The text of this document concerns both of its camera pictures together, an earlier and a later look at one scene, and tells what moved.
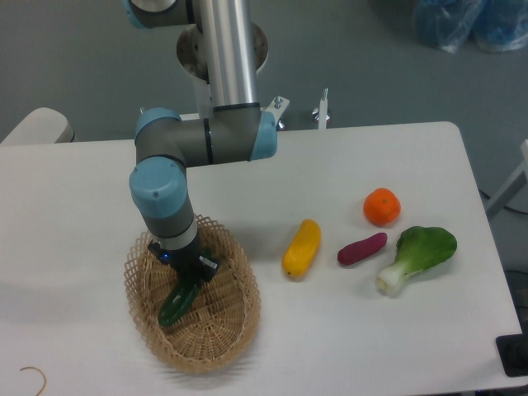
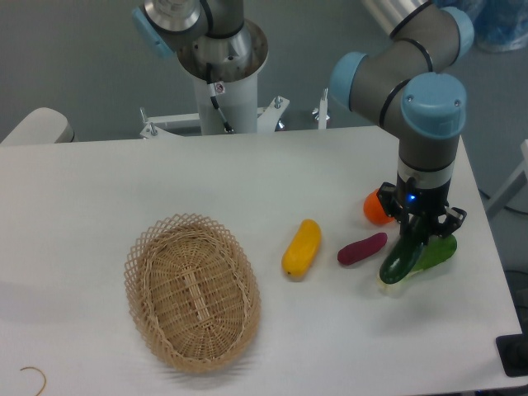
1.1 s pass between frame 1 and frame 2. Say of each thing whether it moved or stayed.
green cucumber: moved
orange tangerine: stayed
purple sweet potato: stayed
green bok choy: stayed
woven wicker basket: stayed
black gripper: moved
